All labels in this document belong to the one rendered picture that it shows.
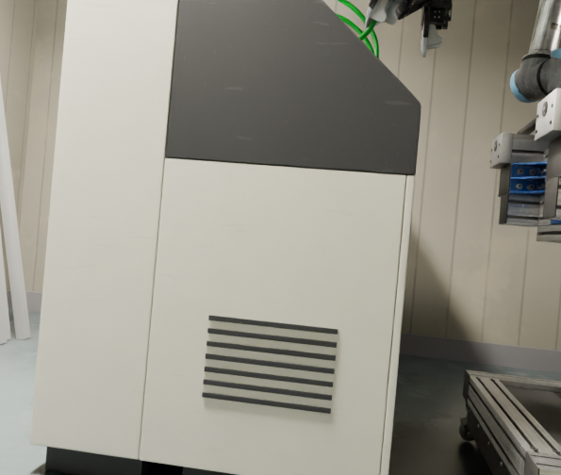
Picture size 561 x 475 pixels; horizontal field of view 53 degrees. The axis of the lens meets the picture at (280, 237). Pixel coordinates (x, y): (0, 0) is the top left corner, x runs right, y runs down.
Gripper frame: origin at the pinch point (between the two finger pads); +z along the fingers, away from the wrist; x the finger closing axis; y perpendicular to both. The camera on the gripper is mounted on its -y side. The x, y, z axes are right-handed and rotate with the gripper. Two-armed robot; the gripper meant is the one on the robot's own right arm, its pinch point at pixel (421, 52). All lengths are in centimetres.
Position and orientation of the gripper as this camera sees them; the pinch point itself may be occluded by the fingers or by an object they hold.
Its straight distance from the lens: 185.3
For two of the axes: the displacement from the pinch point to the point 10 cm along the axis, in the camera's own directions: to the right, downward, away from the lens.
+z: -0.9, 10.0, 0.1
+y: 9.9, 0.9, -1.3
